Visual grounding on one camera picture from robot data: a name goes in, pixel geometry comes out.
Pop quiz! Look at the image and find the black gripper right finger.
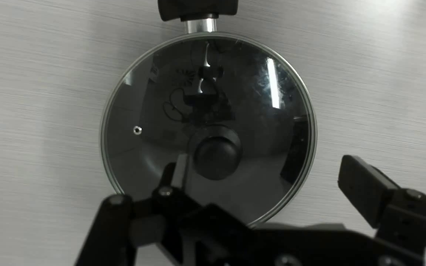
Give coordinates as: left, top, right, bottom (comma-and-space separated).
337, 154, 426, 266

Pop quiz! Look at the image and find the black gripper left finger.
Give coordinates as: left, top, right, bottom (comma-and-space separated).
73, 161, 254, 266

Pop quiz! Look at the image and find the glass pot lid black knob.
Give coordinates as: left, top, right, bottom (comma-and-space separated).
99, 31, 317, 228

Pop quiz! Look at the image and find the black cooking pot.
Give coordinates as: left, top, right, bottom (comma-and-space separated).
156, 0, 239, 36

